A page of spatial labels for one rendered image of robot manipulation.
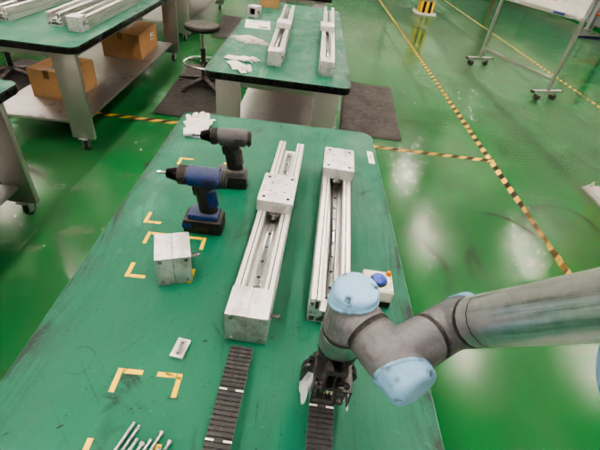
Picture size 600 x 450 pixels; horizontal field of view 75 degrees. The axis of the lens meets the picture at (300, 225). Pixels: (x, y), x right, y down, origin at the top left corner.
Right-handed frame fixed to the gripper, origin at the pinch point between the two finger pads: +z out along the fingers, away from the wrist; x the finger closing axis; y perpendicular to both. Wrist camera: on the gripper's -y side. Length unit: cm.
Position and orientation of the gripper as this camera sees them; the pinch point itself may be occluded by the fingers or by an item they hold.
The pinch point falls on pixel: (322, 391)
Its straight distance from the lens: 89.8
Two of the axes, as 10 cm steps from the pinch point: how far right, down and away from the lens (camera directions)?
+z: -1.1, 7.7, 6.2
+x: 9.9, 1.5, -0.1
